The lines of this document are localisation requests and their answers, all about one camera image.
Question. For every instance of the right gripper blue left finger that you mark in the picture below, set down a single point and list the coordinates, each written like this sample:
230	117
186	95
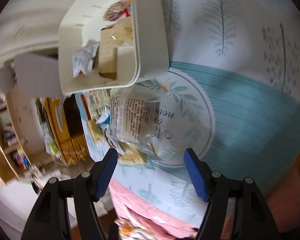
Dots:
101	174

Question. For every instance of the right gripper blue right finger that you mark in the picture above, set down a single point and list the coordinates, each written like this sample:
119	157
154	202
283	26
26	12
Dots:
201	175

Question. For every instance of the packaged toast bread slice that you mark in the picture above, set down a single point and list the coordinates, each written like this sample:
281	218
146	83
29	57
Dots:
132	116

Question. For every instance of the beige rice cracker packet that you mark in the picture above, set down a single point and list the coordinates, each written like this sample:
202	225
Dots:
122	31

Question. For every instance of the blue foil snack packet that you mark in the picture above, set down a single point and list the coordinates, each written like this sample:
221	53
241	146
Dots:
103	115

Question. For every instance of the pink bed blanket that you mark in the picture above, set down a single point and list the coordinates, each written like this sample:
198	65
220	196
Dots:
169	211

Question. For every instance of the wooden desk with drawers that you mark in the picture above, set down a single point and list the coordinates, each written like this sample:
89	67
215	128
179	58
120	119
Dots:
66	130

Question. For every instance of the wooden bookshelf hutch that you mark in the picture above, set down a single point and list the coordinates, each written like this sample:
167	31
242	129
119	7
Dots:
14	161

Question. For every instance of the teal white patterned tablecloth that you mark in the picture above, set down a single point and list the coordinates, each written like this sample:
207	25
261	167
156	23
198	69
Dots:
232	71

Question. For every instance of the silver foil snack packet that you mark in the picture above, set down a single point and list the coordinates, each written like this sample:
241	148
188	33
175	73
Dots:
83	60

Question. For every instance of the grey office chair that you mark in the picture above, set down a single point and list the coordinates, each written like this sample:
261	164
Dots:
35	75

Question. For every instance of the white plastic storage bin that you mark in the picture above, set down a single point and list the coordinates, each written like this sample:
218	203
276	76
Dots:
114	66

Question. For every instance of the red-edged dark snack packet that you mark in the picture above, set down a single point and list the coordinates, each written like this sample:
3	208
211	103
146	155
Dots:
116	11

